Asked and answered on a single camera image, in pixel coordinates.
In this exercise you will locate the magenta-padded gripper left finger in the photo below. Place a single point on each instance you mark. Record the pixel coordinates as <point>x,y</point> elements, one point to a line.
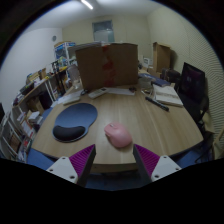
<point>71,166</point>

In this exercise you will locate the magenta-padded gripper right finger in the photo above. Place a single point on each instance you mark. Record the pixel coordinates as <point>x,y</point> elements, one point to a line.
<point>156,166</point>

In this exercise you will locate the pink computer mouse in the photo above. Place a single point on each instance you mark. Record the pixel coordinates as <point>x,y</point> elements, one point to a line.
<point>117,135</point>

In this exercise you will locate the blue mouse pad, black wrist rest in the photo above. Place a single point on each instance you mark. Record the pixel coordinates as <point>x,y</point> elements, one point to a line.
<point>76,116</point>

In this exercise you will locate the black marker pen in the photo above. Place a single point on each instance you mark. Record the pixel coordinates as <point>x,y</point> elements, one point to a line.
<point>156,103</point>

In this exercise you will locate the plain white remote control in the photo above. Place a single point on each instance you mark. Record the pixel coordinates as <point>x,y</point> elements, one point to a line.
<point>71,100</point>

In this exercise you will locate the black office chair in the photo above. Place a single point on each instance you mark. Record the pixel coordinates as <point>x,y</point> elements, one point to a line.
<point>198,111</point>

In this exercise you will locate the printed white paper sheet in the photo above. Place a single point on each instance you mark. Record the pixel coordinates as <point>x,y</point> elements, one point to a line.
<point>68,95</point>

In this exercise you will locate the open white book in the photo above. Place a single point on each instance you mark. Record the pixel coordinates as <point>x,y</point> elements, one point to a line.
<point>167,95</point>

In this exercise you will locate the white remote control with buttons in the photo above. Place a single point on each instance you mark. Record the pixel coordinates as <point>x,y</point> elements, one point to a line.
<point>97,93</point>

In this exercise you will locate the cluttered shelf unit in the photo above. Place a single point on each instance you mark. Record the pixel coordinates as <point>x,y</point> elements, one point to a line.
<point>30,100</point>

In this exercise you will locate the small black clip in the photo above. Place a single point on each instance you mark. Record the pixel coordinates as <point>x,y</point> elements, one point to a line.
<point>132,89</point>

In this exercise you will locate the blank white paper sheet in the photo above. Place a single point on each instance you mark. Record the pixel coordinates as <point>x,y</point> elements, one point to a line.
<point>120,91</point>

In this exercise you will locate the blue book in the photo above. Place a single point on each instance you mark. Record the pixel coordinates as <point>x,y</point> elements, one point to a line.
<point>155,80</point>

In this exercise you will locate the black floor stand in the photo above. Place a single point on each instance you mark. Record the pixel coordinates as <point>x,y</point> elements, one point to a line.
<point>61,80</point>

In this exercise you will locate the clear plastic jar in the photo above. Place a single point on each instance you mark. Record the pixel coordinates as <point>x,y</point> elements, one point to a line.
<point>74,76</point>

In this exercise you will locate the dark bag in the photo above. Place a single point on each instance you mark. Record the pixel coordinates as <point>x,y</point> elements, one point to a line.
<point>170,76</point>

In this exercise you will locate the black computer monitor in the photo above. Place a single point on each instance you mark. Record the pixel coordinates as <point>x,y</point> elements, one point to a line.
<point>192,81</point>

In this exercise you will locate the large brown cardboard box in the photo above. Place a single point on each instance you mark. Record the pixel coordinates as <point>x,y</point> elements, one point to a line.
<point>95,66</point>

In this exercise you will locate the open tall cardboard box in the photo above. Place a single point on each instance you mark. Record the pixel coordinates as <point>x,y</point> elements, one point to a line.
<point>161,56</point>

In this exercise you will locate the blue and white display cabinet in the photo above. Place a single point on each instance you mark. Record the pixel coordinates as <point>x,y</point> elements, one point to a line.
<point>61,51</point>

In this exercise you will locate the frosted glass window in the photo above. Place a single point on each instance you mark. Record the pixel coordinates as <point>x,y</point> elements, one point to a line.
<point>103,31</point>

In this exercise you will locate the ceiling tube light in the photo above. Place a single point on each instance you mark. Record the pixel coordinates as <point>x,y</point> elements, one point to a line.
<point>87,4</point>

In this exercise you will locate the round wall clock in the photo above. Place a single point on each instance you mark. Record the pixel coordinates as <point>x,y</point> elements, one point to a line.
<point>54,38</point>

